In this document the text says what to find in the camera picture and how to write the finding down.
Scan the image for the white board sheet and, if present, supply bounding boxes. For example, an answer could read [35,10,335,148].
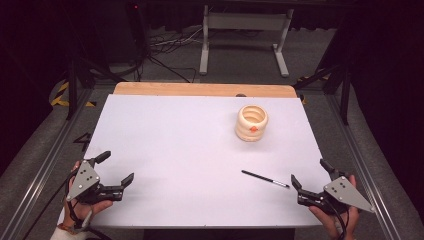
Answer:
[57,94,348,230]

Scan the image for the aluminium floor rail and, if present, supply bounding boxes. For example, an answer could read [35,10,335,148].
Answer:
[0,87,98,240]
[323,93,404,240]

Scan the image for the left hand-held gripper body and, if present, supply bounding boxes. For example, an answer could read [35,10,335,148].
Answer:
[66,159,125,205]

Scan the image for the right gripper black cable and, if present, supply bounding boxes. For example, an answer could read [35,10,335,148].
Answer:
[328,199,349,240]

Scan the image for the black pen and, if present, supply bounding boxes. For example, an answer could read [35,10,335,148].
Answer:
[241,169,291,189]

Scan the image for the black tripod stand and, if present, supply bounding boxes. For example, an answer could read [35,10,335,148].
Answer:
[64,54,128,122]
[293,62,354,127]

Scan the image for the cream ribbed pen holder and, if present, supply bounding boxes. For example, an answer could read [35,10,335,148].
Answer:
[234,104,270,143]

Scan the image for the bundle of floor cables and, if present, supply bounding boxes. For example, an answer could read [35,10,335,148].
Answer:
[134,26,205,84]

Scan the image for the person's right hand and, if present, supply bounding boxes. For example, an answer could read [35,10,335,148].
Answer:
[308,174,361,240]

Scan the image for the white metal stand frame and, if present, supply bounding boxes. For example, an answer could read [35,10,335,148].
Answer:
[198,4,295,79]

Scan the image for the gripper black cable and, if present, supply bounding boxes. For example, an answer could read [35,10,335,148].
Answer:
[328,199,349,240]
[64,173,113,240]

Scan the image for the black power strip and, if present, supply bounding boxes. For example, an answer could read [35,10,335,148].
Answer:
[127,1,150,53]

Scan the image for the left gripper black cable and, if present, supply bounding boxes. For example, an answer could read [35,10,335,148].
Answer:
[64,173,113,240]

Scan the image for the person's left hand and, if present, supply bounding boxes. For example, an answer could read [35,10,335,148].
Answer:
[62,160,114,233]

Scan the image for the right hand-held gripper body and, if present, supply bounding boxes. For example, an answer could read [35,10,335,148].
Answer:
[297,175,375,215]

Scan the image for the wooden table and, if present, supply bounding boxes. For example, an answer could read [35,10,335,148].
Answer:
[113,81,298,99]

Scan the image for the yellow black floor tape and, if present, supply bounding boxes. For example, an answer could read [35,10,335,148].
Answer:
[49,81,98,108]

